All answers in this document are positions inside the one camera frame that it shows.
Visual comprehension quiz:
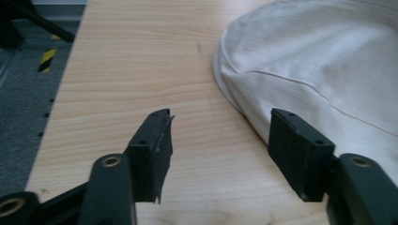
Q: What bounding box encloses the black stand leg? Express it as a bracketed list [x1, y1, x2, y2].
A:
[0, 0, 77, 50]

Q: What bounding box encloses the white cloth garment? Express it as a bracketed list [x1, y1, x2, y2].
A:
[213, 0, 398, 188]

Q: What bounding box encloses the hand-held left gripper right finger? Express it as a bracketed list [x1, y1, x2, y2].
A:
[268, 108, 336, 203]

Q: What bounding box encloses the yellow black striped floor tape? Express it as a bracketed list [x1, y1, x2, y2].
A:
[37, 33, 62, 73]

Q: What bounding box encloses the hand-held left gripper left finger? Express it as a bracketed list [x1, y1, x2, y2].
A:
[123, 108, 176, 204]

